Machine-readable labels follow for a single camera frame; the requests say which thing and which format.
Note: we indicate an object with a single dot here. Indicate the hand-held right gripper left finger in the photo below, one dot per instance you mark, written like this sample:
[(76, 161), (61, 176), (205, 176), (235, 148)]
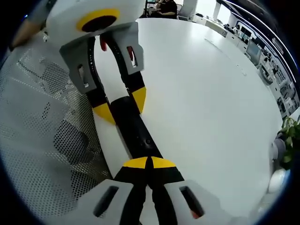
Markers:
[(131, 187)]

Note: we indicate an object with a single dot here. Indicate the grey mesh chair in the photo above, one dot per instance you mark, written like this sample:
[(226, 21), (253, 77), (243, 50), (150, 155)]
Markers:
[(35, 117)]

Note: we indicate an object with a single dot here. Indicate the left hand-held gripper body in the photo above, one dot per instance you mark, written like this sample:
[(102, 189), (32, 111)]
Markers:
[(68, 16)]

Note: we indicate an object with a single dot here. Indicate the black remote control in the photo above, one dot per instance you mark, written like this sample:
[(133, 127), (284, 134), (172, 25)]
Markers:
[(136, 126)]

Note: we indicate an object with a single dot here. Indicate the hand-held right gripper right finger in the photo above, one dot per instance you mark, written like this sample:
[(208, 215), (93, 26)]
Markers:
[(168, 187)]

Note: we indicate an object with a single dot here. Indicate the green potted plant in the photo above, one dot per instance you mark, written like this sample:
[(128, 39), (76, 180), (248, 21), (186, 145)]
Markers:
[(289, 131)]

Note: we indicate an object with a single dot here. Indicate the grey office chair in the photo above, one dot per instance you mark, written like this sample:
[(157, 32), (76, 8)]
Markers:
[(253, 50)]

